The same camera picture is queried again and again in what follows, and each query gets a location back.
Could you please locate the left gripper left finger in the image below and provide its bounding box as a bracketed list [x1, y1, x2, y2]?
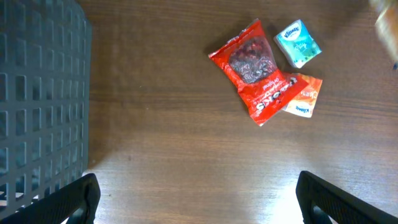
[1, 173, 101, 224]

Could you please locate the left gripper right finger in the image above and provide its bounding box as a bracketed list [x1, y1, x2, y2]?
[295, 170, 397, 223]

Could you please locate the orange tissue pack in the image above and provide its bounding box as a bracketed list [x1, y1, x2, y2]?
[283, 73, 323, 118]

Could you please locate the red candy bag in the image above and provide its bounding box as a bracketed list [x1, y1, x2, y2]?
[208, 19, 308, 126]

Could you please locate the teal tissue pack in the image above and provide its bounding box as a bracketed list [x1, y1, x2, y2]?
[274, 19, 322, 68]

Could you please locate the yellow snack bag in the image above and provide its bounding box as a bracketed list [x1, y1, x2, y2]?
[369, 0, 397, 63]

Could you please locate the grey plastic mesh basket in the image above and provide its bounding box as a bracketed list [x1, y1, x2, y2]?
[1, 0, 92, 218]

